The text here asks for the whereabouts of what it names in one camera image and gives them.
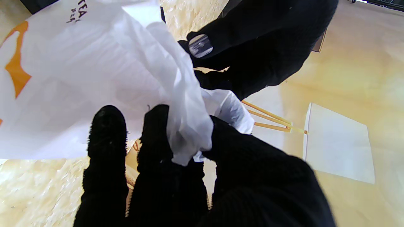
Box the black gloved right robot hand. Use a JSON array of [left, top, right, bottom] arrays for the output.
[[74, 0, 340, 227]]

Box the white plastic bag orange print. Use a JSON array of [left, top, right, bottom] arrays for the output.
[[0, 0, 254, 166]]

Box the black gift box pink inside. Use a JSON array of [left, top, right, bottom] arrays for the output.
[[21, 0, 59, 15]]

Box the tripod floor lamp white shade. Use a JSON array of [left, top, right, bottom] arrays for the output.
[[241, 100, 376, 185]]

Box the dark flat television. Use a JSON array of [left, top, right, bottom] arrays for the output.
[[311, 29, 327, 53]]

